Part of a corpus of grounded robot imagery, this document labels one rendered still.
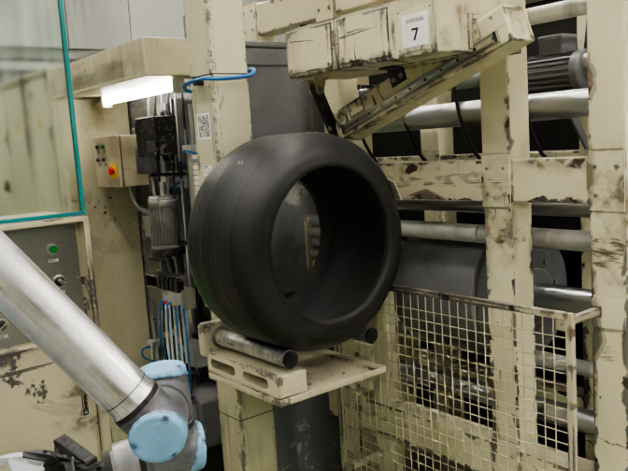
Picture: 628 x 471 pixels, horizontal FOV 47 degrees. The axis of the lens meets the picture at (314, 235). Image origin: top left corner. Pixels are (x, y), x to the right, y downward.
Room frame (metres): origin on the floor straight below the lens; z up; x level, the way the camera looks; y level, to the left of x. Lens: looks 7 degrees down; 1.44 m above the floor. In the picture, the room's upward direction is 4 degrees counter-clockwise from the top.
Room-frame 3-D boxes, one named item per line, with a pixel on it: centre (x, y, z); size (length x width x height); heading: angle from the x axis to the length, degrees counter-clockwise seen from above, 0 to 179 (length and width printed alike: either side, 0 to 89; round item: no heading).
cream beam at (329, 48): (2.08, -0.23, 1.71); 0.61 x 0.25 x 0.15; 38
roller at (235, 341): (1.91, 0.18, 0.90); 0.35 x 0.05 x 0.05; 38
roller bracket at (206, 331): (2.14, 0.19, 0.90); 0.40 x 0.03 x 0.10; 128
